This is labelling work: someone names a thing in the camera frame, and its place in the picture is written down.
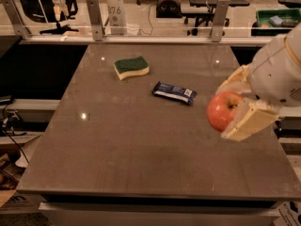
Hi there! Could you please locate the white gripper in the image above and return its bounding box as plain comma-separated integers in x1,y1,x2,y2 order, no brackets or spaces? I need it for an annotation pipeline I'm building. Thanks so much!
215,24,301,141

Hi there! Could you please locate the red apple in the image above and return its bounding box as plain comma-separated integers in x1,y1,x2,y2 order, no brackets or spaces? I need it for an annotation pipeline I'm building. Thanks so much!
207,92,244,133

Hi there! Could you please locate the blue snack bar wrapper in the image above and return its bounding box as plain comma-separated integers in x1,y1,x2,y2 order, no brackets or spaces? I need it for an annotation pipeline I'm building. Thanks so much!
152,82,197,105

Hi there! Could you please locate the green plastic bin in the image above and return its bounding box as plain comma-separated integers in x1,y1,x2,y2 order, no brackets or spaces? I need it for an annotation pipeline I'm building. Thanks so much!
251,8,301,36

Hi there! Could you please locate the black desk in background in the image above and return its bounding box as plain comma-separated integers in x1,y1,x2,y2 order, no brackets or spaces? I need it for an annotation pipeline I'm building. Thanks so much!
184,0,249,36

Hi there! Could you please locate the black box with circles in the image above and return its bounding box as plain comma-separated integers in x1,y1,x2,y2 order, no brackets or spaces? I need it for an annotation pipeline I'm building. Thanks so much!
156,0,182,18

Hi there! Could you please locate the green yellow sponge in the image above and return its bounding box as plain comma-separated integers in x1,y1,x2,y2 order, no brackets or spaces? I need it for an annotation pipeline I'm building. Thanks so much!
114,56,150,80

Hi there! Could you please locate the white numbered pillar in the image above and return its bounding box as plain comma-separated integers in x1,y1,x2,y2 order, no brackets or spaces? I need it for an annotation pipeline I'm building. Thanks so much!
106,0,127,35

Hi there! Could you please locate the right metal bracket post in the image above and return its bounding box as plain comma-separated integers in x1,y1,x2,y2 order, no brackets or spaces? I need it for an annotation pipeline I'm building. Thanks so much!
211,0,230,42

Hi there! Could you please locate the metal bracket post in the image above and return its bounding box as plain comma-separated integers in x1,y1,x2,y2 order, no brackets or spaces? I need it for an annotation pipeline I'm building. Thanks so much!
0,0,31,40
211,0,230,42
87,0,104,41

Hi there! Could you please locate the middle metal bracket post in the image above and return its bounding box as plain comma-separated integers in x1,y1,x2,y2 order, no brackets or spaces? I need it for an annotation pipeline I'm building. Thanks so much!
87,0,104,41

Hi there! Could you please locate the black cable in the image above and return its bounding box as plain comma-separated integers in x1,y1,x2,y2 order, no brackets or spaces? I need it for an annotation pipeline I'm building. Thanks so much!
1,104,31,165

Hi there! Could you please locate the left metal bracket post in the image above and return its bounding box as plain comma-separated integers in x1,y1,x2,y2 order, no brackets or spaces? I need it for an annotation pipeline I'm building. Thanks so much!
0,0,31,40

